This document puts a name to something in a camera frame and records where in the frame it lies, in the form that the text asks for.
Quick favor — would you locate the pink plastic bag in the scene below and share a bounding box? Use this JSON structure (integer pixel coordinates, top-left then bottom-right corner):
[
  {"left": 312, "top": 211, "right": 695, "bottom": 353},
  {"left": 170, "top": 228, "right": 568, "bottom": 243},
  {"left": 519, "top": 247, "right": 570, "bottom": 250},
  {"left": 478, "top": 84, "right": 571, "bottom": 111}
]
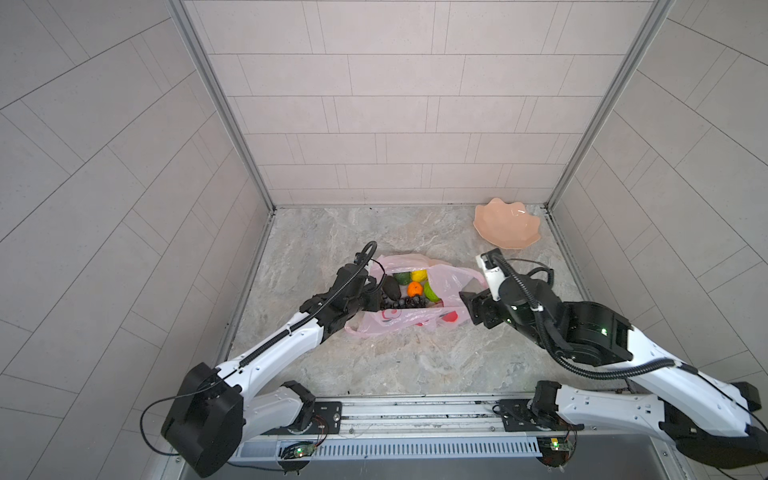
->
[{"left": 345, "top": 254, "right": 487, "bottom": 338}]

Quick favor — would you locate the pink scalloped bowl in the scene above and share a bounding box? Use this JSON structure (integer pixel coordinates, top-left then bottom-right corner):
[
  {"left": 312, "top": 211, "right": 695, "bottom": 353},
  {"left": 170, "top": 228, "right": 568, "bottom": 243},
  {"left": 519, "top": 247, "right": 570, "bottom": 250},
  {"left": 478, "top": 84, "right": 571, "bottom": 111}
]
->
[{"left": 473, "top": 198, "right": 541, "bottom": 250}]

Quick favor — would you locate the green fake fruit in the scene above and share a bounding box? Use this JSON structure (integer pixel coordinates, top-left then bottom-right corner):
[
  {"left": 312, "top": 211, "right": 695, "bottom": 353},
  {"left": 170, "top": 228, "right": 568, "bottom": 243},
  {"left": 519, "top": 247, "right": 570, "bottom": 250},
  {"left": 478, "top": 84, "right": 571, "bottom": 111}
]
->
[{"left": 392, "top": 272, "right": 413, "bottom": 287}]

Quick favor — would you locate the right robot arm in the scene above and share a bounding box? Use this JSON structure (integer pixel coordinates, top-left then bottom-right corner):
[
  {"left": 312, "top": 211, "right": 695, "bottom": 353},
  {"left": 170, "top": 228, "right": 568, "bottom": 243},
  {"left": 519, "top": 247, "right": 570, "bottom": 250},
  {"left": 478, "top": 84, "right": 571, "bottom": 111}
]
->
[{"left": 460, "top": 249, "right": 767, "bottom": 470}]

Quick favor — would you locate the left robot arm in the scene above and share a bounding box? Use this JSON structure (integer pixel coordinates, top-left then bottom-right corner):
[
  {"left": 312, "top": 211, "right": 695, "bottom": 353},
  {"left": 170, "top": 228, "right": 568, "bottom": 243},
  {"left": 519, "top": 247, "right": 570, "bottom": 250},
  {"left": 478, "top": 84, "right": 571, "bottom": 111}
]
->
[{"left": 161, "top": 257, "right": 380, "bottom": 478}]

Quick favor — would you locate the dark brown fake fruit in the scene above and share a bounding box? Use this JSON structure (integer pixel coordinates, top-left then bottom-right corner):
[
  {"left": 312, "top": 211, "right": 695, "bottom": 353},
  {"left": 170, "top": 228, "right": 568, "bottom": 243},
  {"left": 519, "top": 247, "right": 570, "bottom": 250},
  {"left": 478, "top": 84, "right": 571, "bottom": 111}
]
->
[{"left": 381, "top": 275, "right": 402, "bottom": 301}]

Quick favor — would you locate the dark fake grapes bunch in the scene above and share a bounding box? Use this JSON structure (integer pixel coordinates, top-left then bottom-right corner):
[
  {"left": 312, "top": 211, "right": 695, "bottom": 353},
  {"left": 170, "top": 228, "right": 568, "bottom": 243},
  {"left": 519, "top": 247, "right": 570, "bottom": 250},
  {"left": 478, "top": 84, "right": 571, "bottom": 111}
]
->
[{"left": 380, "top": 295, "right": 431, "bottom": 320}]

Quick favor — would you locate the yellow fake banana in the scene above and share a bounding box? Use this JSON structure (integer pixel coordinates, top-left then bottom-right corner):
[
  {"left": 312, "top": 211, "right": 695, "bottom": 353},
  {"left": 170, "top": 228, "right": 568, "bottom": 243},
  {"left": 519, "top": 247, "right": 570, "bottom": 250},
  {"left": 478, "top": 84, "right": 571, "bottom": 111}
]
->
[{"left": 423, "top": 281, "right": 441, "bottom": 303}]

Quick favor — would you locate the orange fake tangerine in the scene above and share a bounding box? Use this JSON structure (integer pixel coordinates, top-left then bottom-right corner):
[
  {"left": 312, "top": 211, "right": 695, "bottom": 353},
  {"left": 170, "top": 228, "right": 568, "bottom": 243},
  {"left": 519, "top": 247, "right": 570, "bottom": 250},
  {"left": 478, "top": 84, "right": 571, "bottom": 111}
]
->
[{"left": 407, "top": 283, "right": 423, "bottom": 298}]

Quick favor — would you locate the yellow fake lemon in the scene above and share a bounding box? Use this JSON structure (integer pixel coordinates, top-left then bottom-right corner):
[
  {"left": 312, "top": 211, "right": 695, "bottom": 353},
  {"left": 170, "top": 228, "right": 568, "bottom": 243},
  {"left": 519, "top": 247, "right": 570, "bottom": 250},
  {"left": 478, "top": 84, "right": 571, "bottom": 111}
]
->
[{"left": 410, "top": 270, "right": 428, "bottom": 285}]

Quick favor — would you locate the right circuit board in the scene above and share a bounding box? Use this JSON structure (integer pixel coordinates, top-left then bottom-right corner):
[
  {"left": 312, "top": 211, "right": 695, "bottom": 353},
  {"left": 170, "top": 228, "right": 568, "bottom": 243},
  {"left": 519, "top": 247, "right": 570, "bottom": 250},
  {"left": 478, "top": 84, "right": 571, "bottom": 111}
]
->
[{"left": 537, "top": 437, "right": 574, "bottom": 468}]

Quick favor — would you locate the circuit board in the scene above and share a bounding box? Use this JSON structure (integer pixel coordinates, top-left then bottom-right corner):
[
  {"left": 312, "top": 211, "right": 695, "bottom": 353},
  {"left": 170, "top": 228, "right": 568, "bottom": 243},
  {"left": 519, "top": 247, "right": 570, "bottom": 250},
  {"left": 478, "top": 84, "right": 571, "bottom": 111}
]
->
[
  {"left": 280, "top": 442, "right": 317, "bottom": 461},
  {"left": 537, "top": 437, "right": 574, "bottom": 468}
]

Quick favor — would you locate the left circuit board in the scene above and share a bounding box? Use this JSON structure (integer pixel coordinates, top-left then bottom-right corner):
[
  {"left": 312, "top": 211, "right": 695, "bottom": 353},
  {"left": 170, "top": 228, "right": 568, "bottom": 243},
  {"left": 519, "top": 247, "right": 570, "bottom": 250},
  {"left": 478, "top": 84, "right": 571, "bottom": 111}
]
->
[{"left": 280, "top": 442, "right": 317, "bottom": 461}]

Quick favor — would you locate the white vented grille strip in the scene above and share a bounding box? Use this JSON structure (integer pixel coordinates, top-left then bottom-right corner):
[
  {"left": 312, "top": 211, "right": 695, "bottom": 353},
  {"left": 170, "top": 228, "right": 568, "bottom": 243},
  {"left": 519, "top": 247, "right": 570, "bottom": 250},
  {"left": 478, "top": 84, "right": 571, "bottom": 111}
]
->
[{"left": 234, "top": 436, "right": 541, "bottom": 462}]

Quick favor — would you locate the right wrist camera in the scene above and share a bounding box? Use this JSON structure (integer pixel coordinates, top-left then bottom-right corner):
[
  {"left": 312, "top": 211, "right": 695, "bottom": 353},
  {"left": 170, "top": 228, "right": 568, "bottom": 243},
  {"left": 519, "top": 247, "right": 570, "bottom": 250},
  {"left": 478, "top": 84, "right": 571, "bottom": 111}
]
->
[{"left": 475, "top": 249, "right": 506, "bottom": 301}]

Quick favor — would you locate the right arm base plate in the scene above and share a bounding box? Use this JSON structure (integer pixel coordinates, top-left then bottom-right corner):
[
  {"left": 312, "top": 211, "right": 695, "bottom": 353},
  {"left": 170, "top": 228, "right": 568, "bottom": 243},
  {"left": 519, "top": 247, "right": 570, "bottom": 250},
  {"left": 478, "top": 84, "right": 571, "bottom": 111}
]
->
[{"left": 492, "top": 399, "right": 585, "bottom": 432}]

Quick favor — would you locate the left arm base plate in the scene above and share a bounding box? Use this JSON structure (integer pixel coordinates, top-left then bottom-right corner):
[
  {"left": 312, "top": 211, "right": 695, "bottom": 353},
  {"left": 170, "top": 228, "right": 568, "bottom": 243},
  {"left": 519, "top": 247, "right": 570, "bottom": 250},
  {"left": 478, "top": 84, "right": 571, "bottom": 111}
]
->
[{"left": 287, "top": 401, "right": 343, "bottom": 436}]

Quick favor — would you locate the aluminium mounting rail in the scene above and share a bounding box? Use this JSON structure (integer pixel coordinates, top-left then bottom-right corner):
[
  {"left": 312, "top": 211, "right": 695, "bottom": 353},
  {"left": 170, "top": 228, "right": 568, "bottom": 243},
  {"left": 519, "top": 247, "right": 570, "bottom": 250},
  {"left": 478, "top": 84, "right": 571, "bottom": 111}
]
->
[{"left": 245, "top": 381, "right": 669, "bottom": 445}]

